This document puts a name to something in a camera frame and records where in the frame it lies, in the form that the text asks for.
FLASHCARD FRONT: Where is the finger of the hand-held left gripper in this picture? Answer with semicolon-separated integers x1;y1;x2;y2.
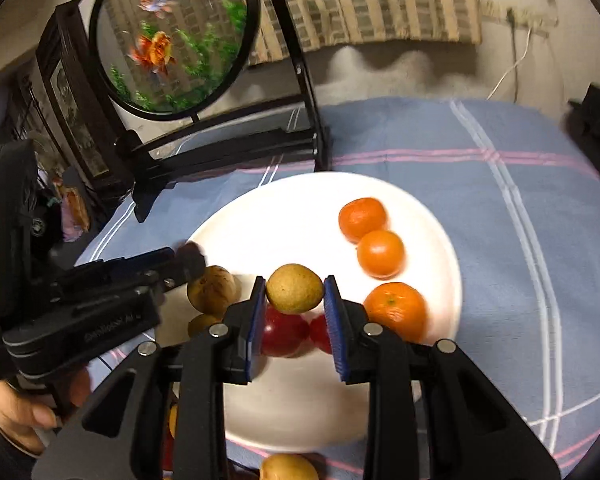
55;241;208;292
54;272;177;317

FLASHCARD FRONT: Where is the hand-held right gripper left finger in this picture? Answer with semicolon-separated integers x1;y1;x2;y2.
32;275;268;480

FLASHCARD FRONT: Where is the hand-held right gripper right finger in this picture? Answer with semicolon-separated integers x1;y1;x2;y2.
322;275;563;480

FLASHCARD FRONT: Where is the red cherry tomato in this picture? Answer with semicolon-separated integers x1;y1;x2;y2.
309;314;335;355

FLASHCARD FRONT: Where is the red apple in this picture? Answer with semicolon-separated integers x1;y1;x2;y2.
260;307;311;358

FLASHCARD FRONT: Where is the tan striped pepino melon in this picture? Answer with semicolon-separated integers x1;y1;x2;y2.
186;266;238;313

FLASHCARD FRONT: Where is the olive tan longan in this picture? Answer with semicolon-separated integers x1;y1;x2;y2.
266;263;325;314

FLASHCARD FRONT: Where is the large orange mandarin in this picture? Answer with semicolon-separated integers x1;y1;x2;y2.
362;282;427;343

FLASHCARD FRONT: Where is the white oval plate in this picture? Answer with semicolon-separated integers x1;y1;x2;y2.
155;172;463;453

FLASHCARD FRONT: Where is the small smooth orange mandarin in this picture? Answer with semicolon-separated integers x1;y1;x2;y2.
356;230;406;280

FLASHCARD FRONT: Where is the textured orange mandarin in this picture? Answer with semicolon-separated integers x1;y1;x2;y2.
338;197;388;244

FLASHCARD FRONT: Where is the tan oval passion fruit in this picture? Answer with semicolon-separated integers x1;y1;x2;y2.
259;452;320;480

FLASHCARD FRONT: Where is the person's left hand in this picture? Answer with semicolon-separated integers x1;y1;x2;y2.
0;367;92;453

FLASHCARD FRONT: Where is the orange snack packet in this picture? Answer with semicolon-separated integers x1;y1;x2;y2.
60;185;91;243

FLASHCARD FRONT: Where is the dark framed picture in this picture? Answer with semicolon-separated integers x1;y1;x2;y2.
32;2;131;191

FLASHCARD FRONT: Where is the blue striped tablecloth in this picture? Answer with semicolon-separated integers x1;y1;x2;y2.
75;97;600;480

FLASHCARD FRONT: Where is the round fish picture stand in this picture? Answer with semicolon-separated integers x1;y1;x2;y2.
55;0;331;223

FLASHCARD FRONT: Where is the white crumpled plastic sheet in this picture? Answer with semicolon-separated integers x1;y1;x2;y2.
310;45;486;106

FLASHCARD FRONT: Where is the black bag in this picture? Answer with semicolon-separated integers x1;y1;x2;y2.
567;82;600;201

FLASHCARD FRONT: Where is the white power cable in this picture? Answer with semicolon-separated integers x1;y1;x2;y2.
487;25;533;101

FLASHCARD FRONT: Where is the checked wall cloth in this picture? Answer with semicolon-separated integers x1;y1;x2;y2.
247;0;481;66

